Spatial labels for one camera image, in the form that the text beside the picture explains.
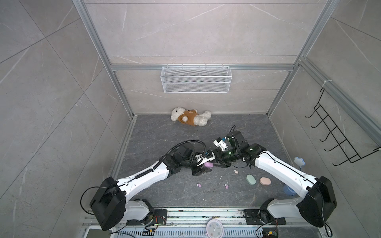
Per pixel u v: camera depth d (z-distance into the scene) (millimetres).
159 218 728
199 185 834
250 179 839
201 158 634
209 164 704
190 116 1070
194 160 651
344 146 644
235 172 879
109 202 403
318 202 396
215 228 686
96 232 656
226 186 834
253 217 734
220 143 741
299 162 680
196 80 1009
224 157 672
